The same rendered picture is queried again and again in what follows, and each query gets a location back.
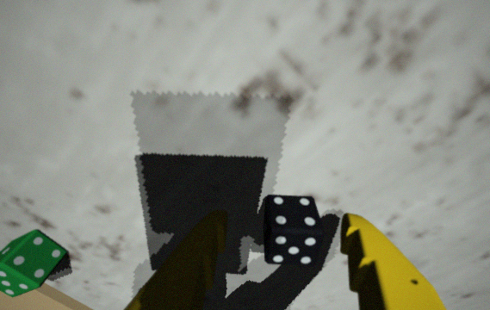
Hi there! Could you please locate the black die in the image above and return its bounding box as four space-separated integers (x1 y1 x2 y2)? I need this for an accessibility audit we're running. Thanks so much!
264 195 325 266

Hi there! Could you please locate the tan square mat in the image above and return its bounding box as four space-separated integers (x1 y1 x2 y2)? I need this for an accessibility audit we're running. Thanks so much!
0 283 93 310

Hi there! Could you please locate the green die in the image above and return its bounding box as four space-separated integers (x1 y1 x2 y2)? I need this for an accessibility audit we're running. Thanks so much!
0 229 67 297

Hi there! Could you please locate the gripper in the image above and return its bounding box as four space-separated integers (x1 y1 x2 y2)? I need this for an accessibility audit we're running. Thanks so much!
124 210 446 310

